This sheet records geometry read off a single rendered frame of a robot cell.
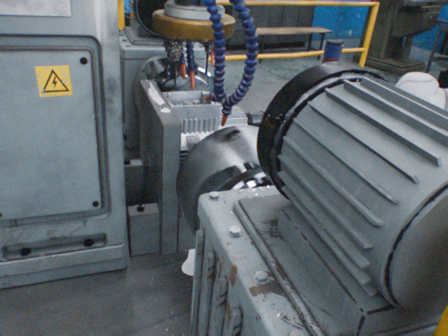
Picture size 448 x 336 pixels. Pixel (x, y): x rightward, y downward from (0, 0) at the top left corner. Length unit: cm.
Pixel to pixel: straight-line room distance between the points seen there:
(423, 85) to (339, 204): 131
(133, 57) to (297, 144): 101
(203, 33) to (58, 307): 63
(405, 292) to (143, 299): 65
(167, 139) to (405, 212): 61
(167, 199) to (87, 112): 28
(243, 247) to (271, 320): 11
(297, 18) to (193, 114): 633
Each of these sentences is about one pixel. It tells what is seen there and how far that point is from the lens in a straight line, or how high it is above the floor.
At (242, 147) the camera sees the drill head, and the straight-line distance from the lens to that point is 74.
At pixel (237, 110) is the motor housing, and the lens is 106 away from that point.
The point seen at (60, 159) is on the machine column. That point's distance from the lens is 82.
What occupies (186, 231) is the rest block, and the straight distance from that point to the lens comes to 101.
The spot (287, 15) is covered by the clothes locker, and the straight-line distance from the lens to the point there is 710.
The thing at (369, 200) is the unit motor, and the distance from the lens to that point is 36.
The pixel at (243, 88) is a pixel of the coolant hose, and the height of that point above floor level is 123.
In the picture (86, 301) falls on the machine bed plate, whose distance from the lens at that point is 95.
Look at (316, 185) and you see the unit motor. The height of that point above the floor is 128.
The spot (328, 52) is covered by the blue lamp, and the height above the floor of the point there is 118.
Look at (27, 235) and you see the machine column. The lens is 92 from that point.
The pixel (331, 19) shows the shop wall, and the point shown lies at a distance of 842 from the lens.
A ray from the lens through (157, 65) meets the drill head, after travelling 126.
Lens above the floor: 148
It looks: 29 degrees down
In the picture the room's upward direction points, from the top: 5 degrees clockwise
